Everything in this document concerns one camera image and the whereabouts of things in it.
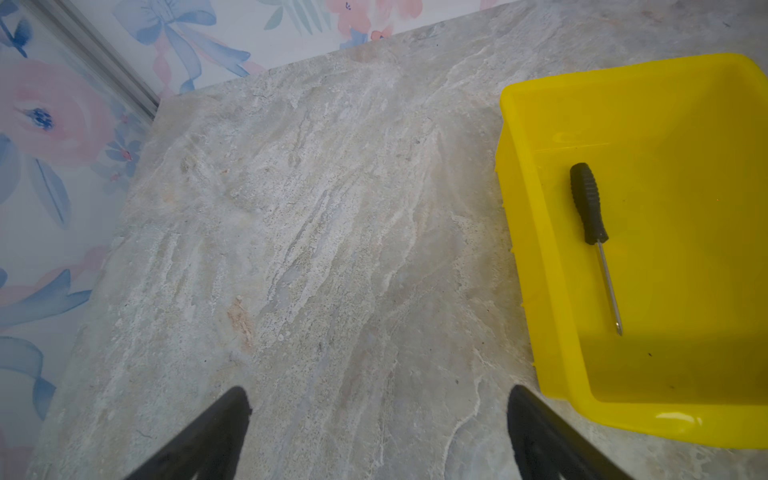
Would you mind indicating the left corner aluminium post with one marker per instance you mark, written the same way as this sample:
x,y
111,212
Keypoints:
x,y
72,27

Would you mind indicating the black handled screwdriver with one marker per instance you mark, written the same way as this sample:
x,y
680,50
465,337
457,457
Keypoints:
x,y
586,197

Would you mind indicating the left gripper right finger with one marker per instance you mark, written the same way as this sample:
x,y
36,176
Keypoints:
x,y
547,447

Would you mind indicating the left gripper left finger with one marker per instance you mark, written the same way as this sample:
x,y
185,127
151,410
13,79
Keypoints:
x,y
208,448

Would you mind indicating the yellow plastic bin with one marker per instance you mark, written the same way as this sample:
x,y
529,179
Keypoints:
x,y
678,148

